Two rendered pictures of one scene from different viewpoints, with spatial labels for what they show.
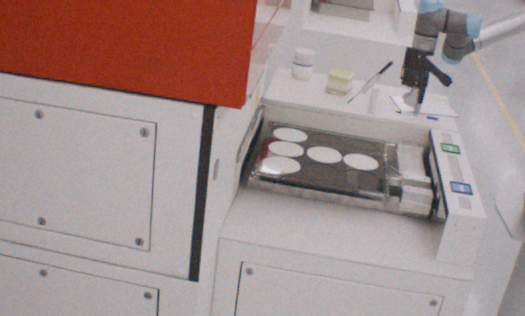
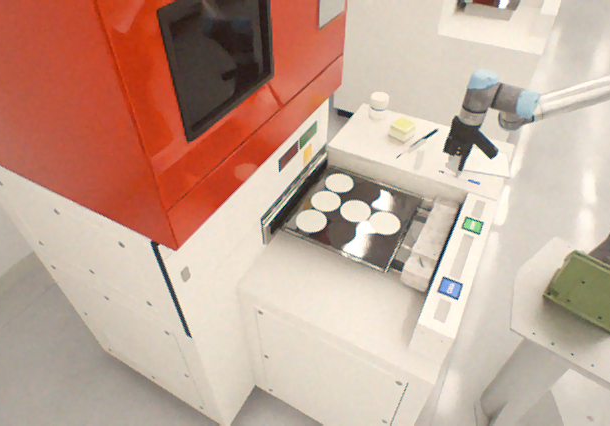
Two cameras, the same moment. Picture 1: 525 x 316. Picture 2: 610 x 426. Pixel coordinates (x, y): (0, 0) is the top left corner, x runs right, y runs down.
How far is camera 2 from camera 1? 91 cm
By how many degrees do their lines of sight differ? 27
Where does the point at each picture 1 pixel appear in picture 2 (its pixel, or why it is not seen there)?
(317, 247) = (308, 311)
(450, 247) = (420, 345)
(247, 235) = (258, 288)
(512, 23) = (590, 94)
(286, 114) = (345, 160)
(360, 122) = (404, 176)
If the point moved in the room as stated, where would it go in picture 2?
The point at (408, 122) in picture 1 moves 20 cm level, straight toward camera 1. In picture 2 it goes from (448, 183) to (422, 218)
